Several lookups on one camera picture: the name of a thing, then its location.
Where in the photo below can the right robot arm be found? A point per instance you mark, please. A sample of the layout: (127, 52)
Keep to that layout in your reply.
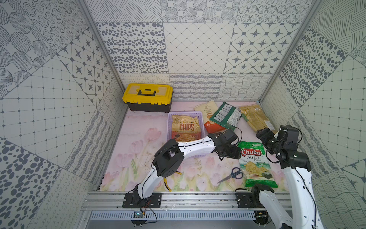
(297, 170)

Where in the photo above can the white slotted cable duct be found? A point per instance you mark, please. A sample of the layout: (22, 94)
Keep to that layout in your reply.
(175, 215)

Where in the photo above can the beige red cassava chips bag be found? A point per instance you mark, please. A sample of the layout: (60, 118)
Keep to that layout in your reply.
(208, 109)

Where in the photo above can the blue handled scissors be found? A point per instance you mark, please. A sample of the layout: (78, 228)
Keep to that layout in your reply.
(236, 173)

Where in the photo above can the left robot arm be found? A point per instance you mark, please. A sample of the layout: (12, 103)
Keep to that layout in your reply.
(170, 156)

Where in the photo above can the dark green striped snack bag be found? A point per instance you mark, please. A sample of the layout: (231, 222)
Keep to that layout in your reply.
(227, 116)

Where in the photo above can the yellow handled pliers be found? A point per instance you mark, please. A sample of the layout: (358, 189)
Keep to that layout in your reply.
(166, 183)

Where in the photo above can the gold foil chips bag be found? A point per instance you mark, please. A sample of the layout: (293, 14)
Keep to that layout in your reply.
(255, 117)

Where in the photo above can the red gold chips bag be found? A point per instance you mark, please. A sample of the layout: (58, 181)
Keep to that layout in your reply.
(185, 128)

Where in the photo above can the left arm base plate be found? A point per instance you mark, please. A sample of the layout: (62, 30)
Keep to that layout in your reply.
(133, 200)

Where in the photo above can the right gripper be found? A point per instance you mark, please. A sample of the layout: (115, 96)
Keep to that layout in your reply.
(265, 134)

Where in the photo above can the yellow and black toolbox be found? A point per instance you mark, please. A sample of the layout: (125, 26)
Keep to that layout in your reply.
(148, 97)

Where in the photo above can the green Chuba cassava chips bag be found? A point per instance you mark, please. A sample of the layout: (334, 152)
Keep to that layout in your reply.
(255, 165)

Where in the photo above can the lilac plastic basket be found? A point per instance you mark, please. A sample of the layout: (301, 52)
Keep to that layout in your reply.
(170, 126)

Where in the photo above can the small circuit board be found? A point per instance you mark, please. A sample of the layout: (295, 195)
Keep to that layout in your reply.
(261, 218)
(138, 218)

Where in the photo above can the aluminium mounting rail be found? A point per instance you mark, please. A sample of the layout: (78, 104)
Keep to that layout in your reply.
(202, 200)

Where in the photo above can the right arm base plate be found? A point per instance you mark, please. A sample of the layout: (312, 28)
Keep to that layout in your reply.
(244, 200)

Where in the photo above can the left small circuit board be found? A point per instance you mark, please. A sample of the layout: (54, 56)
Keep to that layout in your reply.
(138, 218)

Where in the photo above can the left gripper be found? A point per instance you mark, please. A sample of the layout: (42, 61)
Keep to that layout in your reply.
(228, 151)

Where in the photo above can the right small circuit board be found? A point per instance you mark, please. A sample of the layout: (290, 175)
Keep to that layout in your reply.
(261, 218)

